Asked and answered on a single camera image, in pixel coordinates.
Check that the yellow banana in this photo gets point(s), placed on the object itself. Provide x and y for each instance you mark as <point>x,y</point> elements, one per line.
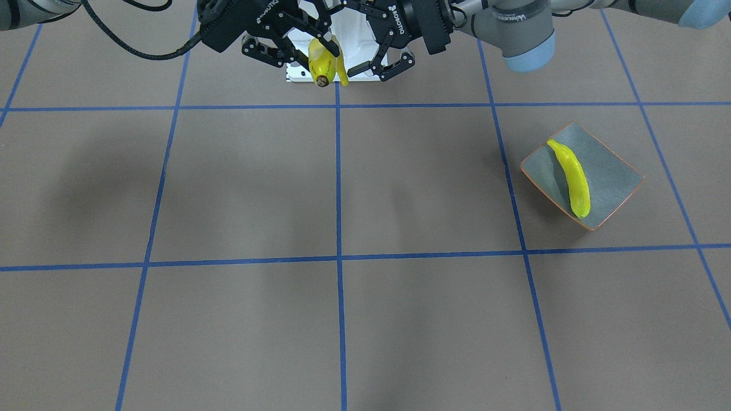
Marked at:
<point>325,67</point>
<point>579,193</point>

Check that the grey square plate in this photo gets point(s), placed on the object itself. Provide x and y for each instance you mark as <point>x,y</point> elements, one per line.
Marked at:
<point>611,180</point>

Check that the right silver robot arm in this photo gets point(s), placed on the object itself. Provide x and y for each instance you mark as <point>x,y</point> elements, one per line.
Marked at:
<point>19,14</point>

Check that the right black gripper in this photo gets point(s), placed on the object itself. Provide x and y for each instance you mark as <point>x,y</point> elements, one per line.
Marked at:
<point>264,20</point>

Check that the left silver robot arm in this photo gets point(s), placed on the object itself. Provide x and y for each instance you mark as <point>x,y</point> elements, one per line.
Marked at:
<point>525,33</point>

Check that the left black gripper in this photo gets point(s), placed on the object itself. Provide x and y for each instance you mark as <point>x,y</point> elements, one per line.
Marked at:
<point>412,21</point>

